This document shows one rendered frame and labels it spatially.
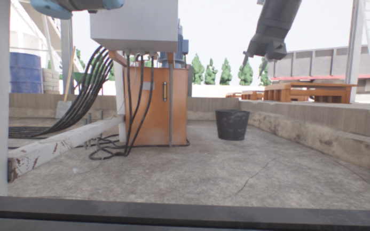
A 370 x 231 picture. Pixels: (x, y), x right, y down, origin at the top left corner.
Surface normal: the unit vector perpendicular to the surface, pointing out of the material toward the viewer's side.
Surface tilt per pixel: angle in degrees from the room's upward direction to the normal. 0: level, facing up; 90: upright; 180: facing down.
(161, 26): 90
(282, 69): 90
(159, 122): 90
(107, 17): 90
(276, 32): 122
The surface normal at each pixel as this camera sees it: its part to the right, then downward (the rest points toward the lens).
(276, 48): 0.18, -0.31
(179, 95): 0.13, 0.11
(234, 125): -0.07, 0.25
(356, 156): -0.97, 0.12
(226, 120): -0.55, 0.22
